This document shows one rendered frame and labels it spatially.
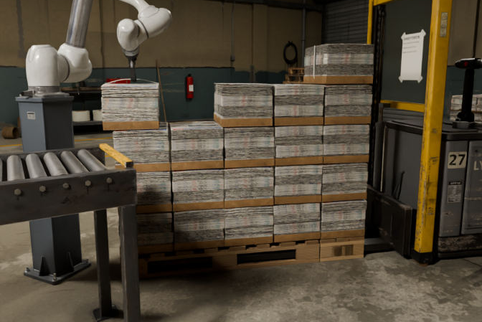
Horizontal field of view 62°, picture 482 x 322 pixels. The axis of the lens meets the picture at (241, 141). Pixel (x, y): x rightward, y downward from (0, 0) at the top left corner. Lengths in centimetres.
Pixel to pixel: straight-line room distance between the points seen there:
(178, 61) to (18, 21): 318
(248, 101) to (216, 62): 753
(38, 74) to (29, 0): 648
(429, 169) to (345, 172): 46
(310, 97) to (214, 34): 754
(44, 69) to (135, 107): 51
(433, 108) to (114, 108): 171
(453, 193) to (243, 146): 127
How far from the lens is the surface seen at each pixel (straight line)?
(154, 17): 209
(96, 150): 186
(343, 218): 254
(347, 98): 239
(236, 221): 233
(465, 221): 281
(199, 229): 232
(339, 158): 241
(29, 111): 238
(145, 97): 215
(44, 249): 254
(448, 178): 264
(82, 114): 820
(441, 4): 247
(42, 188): 135
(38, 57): 235
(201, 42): 957
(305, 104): 230
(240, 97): 220
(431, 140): 247
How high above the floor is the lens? 111
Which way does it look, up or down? 9 degrees down
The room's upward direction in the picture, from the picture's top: straight up
